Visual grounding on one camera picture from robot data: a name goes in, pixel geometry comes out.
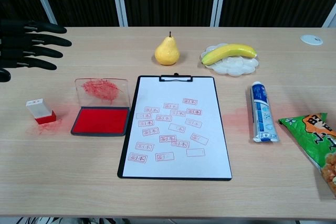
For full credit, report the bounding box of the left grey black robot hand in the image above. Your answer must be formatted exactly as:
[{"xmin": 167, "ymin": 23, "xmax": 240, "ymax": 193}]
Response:
[{"xmin": 0, "ymin": 19, "xmax": 72, "ymax": 83}]

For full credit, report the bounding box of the white and red stamp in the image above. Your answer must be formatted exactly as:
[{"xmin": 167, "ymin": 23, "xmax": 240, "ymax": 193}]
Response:
[{"xmin": 25, "ymin": 98, "xmax": 57, "ymax": 125}]

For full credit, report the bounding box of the red ink pad clear lid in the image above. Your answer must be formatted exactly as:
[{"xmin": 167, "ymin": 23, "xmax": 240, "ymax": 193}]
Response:
[{"xmin": 70, "ymin": 77, "xmax": 131, "ymax": 137}]

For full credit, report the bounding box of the yellow pear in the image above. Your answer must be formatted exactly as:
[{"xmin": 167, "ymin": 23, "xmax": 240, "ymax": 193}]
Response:
[{"xmin": 154, "ymin": 31, "xmax": 181, "ymax": 66}]

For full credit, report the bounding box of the black clipboard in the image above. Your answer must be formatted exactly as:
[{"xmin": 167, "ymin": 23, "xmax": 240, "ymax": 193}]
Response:
[{"xmin": 117, "ymin": 72, "xmax": 233, "ymax": 182}]

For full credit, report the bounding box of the yellow banana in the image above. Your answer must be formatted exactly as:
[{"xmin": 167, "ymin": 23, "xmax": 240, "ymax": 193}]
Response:
[{"xmin": 201, "ymin": 43, "xmax": 257, "ymax": 66}]

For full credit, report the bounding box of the white flower-shaped plate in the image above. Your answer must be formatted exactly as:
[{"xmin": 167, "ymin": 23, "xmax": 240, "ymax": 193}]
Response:
[{"xmin": 200, "ymin": 43, "xmax": 260, "ymax": 76}]

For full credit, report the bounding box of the white blue toothpaste tube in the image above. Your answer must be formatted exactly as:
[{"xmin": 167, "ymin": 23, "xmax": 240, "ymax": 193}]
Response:
[{"xmin": 247, "ymin": 81, "xmax": 280, "ymax": 144}]

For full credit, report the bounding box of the green orange snack bag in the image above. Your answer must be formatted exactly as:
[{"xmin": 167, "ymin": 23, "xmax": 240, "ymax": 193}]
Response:
[{"xmin": 278, "ymin": 112, "xmax": 336, "ymax": 199}]

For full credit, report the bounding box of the white round cable grommet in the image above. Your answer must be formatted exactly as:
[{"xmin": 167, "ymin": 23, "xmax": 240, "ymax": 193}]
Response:
[{"xmin": 300, "ymin": 34, "xmax": 323, "ymax": 46}]

